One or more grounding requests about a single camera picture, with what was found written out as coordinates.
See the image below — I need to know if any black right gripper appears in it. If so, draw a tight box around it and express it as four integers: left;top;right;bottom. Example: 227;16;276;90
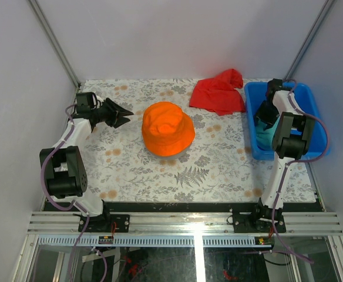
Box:
253;100;280;130

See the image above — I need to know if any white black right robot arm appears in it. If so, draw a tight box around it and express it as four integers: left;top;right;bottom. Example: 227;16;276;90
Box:
97;80;314;232

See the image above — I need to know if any aluminium mounting rail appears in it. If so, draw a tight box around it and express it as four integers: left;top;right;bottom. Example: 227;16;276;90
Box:
27;211;343;236

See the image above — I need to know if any white slotted cable duct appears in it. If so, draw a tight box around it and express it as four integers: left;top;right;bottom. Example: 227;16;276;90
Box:
38;234;274;248

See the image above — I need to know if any teal bucket hat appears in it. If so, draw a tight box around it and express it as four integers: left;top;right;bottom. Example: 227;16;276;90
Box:
255;119;279;151

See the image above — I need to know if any red cloth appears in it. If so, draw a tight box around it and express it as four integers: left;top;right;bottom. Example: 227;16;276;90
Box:
189;69;246;116

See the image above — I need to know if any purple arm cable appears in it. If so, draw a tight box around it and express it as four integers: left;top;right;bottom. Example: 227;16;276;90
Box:
39;104;109;282
259;78;331;264

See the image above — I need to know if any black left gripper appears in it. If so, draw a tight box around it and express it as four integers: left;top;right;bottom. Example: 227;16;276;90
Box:
91;98;132;127

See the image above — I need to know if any blue plastic bin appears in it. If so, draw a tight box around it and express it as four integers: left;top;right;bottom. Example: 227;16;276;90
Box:
244;82;327;160

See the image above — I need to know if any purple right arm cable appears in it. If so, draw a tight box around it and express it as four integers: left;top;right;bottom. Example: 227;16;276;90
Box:
259;78;331;264

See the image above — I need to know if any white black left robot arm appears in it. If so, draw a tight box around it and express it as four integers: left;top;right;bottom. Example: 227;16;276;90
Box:
39;92;133;232

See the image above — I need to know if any orange hat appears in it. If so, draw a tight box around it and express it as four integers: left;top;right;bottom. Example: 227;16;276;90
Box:
142;101;196;157

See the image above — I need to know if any aluminium corner frame post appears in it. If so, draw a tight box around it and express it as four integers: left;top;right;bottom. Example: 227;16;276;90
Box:
26;0;81;89

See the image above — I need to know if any grey bucket hat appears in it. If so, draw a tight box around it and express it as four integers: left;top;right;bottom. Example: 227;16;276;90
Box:
158;148;189;160

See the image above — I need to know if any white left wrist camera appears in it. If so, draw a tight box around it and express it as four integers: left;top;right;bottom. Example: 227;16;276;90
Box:
96;96;104;103

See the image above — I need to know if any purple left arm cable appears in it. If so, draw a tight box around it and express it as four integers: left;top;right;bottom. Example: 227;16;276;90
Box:
39;104;109;282

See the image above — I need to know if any floral patterned table mat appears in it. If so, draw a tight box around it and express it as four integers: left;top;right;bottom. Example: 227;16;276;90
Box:
65;78;317;203

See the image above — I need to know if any right aluminium corner post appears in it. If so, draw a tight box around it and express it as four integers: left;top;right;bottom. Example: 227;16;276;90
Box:
283;0;337;81

